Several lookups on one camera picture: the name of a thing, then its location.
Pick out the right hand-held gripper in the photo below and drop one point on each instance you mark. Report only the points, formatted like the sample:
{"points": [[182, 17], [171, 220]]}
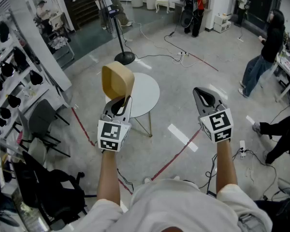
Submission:
{"points": [[218, 124]]}

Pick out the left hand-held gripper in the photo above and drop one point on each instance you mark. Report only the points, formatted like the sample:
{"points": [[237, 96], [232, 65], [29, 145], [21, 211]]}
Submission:
{"points": [[111, 132]]}

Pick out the person's right forearm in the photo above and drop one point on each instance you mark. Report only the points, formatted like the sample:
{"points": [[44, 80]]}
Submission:
{"points": [[226, 168]]}

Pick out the person's left forearm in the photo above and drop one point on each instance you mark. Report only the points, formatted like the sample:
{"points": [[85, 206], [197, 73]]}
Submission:
{"points": [[107, 178]]}

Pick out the white round table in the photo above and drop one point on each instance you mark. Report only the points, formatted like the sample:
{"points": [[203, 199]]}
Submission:
{"points": [[145, 93]]}

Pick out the black stand with screen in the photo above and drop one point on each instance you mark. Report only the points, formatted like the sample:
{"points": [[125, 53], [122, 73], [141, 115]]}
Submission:
{"points": [[124, 57]]}

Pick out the white power strip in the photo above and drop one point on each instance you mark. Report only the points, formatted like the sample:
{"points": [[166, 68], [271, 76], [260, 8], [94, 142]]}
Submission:
{"points": [[183, 53], [242, 149]]}

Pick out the person's left shoe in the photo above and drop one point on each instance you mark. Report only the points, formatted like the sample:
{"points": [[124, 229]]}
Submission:
{"points": [[147, 179]]}

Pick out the person's shoe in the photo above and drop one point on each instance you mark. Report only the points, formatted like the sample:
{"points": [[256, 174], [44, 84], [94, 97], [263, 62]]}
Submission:
{"points": [[176, 178], [147, 179]]}

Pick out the grey chair with black legs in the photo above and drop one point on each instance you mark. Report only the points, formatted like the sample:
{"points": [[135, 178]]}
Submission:
{"points": [[39, 117]]}

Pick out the white storage boxes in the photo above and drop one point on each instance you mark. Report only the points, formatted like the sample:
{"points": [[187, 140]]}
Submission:
{"points": [[221, 23]]}

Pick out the person's right shoe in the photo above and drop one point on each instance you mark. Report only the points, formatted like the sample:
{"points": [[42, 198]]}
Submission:
{"points": [[176, 178]]}

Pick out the black round backpack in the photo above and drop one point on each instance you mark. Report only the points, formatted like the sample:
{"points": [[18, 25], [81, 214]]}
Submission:
{"points": [[186, 18]]}

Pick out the pale folding chair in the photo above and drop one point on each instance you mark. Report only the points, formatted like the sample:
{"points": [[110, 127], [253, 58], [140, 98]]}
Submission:
{"points": [[37, 150]]}

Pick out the grey cabinet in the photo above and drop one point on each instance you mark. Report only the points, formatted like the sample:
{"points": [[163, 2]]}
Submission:
{"points": [[178, 11]]}

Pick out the black floor fan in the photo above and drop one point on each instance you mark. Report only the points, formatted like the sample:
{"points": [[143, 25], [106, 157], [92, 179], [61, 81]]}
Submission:
{"points": [[106, 11]]}

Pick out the white metal shelf rack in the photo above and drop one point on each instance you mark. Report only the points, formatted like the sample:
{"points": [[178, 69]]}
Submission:
{"points": [[19, 86]]}

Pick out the black office chair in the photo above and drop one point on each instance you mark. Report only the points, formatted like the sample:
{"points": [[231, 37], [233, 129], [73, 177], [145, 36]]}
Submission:
{"points": [[50, 192]]}

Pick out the dark wooden stairs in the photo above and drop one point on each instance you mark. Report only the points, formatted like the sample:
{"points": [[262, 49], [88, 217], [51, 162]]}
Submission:
{"points": [[83, 8]]}

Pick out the small white bench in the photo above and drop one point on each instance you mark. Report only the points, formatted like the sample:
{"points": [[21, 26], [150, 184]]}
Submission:
{"points": [[162, 4]]}

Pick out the person's white shirt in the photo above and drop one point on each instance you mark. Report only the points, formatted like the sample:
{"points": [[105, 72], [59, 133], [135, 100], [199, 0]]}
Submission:
{"points": [[178, 207]]}

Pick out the group of black headsets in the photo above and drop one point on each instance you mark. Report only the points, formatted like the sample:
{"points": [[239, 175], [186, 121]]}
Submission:
{"points": [[7, 69]]}

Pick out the black equipment bundle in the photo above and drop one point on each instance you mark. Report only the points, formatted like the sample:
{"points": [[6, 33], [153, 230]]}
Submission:
{"points": [[285, 209]]}

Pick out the metal frame chair with papers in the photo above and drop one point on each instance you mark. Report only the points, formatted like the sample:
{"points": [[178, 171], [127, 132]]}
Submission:
{"points": [[60, 47]]}

